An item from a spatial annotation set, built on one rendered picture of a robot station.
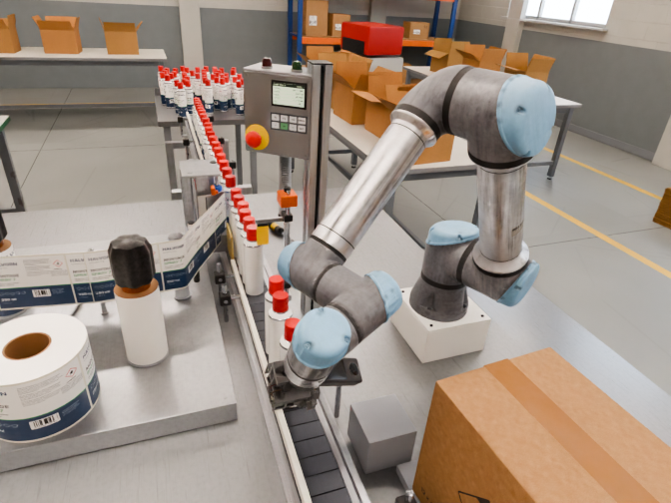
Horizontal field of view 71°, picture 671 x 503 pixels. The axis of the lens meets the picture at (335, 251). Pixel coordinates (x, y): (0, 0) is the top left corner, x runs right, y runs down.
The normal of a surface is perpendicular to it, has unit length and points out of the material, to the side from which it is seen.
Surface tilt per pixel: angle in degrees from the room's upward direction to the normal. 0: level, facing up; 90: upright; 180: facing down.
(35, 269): 90
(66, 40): 90
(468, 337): 90
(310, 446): 0
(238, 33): 90
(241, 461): 0
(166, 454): 0
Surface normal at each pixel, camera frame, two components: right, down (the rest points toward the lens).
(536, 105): 0.65, 0.32
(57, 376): 0.83, 0.32
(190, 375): 0.06, -0.87
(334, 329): 0.22, -0.51
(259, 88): -0.27, 0.46
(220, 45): 0.34, 0.48
